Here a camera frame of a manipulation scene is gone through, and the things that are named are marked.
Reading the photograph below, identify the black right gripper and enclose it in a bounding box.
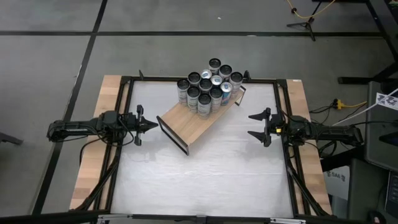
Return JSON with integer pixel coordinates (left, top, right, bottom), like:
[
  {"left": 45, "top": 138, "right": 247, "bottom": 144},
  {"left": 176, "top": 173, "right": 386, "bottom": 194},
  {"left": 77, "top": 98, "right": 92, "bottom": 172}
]
[{"left": 248, "top": 107, "right": 308, "bottom": 147}]

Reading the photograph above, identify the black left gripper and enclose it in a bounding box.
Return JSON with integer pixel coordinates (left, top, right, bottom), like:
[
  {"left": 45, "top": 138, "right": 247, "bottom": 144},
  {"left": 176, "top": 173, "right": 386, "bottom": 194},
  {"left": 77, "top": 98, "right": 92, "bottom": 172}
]
[{"left": 123, "top": 104, "right": 159, "bottom": 146}]

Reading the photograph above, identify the Celsius can with red print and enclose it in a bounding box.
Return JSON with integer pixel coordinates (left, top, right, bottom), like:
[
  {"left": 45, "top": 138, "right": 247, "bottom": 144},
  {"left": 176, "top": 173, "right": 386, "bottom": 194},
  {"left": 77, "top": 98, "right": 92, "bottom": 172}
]
[
  {"left": 218, "top": 64, "right": 233, "bottom": 82},
  {"left": 229, "top": 71, "right": 244, "bottom": 100}
]

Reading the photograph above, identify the grey metal crossbar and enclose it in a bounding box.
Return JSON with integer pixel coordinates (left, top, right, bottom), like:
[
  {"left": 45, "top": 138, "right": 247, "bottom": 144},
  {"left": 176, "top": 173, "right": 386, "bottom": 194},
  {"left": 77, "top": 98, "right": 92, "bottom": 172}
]
[{"left": 98, "top": 213, "right": 307, "bottom": 224}]

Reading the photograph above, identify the white printed cardboard box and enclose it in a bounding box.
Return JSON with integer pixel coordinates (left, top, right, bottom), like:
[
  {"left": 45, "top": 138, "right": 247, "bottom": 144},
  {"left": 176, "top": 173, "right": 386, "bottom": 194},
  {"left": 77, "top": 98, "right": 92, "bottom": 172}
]
[{"left": 323, "top": 166, "right": 351, "bottom": 202}]

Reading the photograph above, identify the black tripod stand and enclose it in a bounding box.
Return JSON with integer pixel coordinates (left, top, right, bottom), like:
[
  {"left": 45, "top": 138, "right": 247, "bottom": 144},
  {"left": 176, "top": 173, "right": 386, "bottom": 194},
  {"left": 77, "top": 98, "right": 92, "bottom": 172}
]
[{"left": 285, "top": 17, "right": 317, "bottom": 42}]

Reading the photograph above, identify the grey cabinet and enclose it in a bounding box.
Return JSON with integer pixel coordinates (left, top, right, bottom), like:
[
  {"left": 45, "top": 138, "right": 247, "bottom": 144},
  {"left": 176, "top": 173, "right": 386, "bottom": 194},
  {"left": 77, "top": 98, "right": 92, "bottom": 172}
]
[{"left": 364, "top": 80, "right": 398, "bottom": 172}]

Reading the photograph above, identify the grey bin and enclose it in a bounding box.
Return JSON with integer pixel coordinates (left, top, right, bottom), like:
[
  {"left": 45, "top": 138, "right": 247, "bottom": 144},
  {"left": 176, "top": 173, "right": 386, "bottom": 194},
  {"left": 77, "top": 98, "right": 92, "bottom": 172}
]
[{"left": 347, "top": 157, "right": 391, "bottom": 224}]

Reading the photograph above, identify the white printed tag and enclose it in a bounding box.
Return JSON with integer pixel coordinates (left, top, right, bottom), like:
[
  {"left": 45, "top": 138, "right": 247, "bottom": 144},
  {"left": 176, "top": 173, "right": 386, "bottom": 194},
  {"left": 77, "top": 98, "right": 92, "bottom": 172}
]
[{"left": 375, "top": 92, "right": 398, "bottom": 111}]

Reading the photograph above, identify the grey chair base leg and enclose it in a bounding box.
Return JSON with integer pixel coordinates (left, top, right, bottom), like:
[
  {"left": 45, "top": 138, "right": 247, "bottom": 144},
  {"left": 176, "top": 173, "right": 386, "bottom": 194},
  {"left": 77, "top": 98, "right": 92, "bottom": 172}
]
[{"left": 0, "top": 132, "right": 24, "bottom": 146}]

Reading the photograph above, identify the dark keyboard device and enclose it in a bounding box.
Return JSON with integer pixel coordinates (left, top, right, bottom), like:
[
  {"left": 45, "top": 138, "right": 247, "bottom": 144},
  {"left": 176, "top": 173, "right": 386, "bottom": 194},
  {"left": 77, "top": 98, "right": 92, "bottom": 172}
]
[{"left": 384, "top": 170, "right": 398, "bottom": 218}]

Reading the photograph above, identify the wooden shelf black metal frame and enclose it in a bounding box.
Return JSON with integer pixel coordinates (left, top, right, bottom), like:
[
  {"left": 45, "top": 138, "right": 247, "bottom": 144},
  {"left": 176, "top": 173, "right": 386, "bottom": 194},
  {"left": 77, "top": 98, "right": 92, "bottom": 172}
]
[{"left": 156, "top": 83, "right": 247, "bottom": 156}]

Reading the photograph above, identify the yellow power cable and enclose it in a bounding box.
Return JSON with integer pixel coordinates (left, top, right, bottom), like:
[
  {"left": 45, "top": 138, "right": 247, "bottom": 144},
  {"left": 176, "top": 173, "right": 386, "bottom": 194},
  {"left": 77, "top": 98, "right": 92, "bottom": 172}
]
[{"left": 332, "top": 98, "right": 368, "bottom": 110}]

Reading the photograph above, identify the yellow cable with black plug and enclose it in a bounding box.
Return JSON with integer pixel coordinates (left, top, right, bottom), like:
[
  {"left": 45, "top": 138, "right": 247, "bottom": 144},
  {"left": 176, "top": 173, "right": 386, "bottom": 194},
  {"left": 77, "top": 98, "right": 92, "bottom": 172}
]
[{"left": 285, "top": 0, "right": 337, "bottom": 19}]

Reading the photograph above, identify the black desk leg frame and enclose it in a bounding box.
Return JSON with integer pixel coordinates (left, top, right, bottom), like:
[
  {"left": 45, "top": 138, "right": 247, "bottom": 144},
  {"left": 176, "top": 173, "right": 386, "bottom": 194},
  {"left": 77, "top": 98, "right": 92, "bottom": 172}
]
[{"left": 338, "top": 0, "right": 398, "bottom": 85}]

